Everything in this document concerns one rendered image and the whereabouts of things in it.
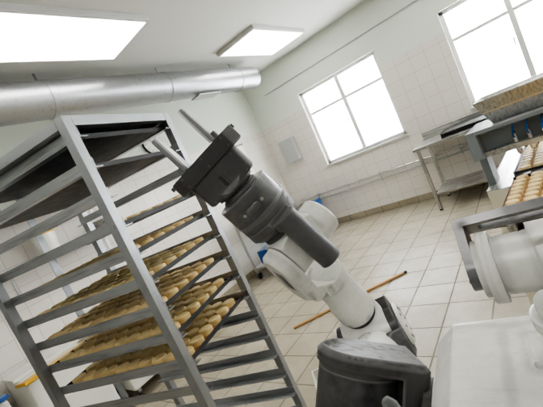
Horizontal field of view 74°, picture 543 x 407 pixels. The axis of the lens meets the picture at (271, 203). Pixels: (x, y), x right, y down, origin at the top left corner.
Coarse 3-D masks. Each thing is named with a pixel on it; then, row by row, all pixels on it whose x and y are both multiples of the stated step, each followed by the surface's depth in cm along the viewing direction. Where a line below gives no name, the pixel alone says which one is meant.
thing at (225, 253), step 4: (220, 252) 142; (224, 252) 141; (228, 252) 141; (208, 256) 144; (212, 256) 144; (216, 256) 143; (224, 256) 142; (228, 256) 140; (196, 260) 146; (200, 260) 146; (204, 260) 145; (184, 264) 149; (188, 264) 148; (192, 264) 148; (176, 268) 151; (180, 268) 150; (168, 272) 153; (160, 276) 155
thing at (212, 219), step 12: (168, 120) 136; (168, 132) 136; (180, 144) 138; (180, 156) 137; (204, 204) 139; (216, 216) 141; (216, 228) 140; (240, 276) 142; (240, 288) 143; (252, 300) 143; (264, 324) 145; (276, 348) 146; (276, 360) 147; (288, 372) 148; (288, 384) 148; (300, 396) 149
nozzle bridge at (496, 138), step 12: (540, 108) 174; (504, 120) 186; (516, 120) 180; (528, 120) 184; (540, 120) 181; (468, 132) 200; (480, 132) 191; (492, 132) 195; (504, 132) 192; (516, 132) 189; (540, 132) 183; (468, 144) 197; (480, 144) 196; (492, 144) 197; (504, 144) 194; (516, 144) 186; (528, 144) 183; (480, 156) 195; (492, 168) 206; (492, 180) 206
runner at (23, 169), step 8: (80, 136) 97; (48, 144) 101; (56, 144) 100; (64, 144) 99; (40, 152) 103; (48, 152) 102; (56, 152) 101; (24, 160) 106; (32, 160) 105; (40, 160) 104; (48, 160) 106; (16, 168) 108; (24, 168) 107; (32, 168) 106; (8, 176) 110; (16, 176) 108; (24, 176) 111; (0, 184) 112; (8, 184) 112
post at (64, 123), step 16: (64, 128) 94; (80, 144) 96; (80, 160) 95; (96, 176) 97; (96, 192) 96; (112, 208) 98; (112, 224) 97; (128, 240) 99; (128, 256) 98; (144, 272) 100; (144, 288) 99; (160, 304) 101; (160, 320) 100; (176, 336) 102; (176, 352) 101; (192, 368) 103; (192, 384) 102; (208, 400) 104
